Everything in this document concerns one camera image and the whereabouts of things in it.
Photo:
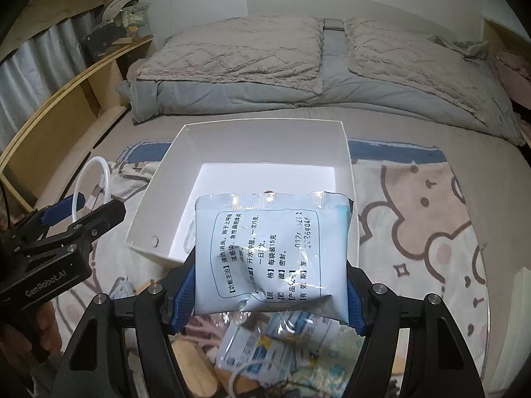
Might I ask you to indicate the white cap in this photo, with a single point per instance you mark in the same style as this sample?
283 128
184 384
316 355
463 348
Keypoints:
114 8

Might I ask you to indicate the plastic bag of sachets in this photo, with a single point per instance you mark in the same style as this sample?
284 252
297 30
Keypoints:
265 348

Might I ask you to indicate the white cardboard box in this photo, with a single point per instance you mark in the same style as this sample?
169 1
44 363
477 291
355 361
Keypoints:
257 145

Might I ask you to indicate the wooden block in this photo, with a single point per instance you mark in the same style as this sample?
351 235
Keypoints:
191 360

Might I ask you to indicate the wooden cubby shelf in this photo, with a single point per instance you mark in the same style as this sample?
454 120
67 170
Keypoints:
498 29

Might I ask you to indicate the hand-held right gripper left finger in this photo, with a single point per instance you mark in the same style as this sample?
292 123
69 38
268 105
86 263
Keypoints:
184 294

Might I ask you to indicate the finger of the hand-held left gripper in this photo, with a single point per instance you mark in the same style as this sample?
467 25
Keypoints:
99 217
62 211

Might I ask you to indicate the beige textured blanket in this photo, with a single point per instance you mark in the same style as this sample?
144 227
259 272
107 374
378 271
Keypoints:
415 62
232 49

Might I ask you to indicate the white headboard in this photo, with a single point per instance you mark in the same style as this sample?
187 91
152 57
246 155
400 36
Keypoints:
373 12

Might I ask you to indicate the person's left hand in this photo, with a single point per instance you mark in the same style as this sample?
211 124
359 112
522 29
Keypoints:
49 323

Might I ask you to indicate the light blue medicine sachet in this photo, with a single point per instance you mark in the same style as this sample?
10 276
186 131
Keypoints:
269 257

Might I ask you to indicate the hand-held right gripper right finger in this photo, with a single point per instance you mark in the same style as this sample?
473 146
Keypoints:
356 302

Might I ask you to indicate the cartoon printed blanket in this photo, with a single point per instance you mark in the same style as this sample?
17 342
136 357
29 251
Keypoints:
415 224

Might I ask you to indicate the long wooden shelf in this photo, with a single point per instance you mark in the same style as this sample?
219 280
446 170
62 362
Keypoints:
49 116

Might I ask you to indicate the grey quilt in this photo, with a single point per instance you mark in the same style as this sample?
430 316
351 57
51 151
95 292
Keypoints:
232 99

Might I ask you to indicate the blue white yellow sachet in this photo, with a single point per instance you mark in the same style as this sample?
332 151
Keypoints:
124 290

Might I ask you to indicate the grey curtain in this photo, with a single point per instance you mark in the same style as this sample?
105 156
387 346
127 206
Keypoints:
37 70

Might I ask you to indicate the green plush toy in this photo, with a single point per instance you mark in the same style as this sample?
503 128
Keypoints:
135 18

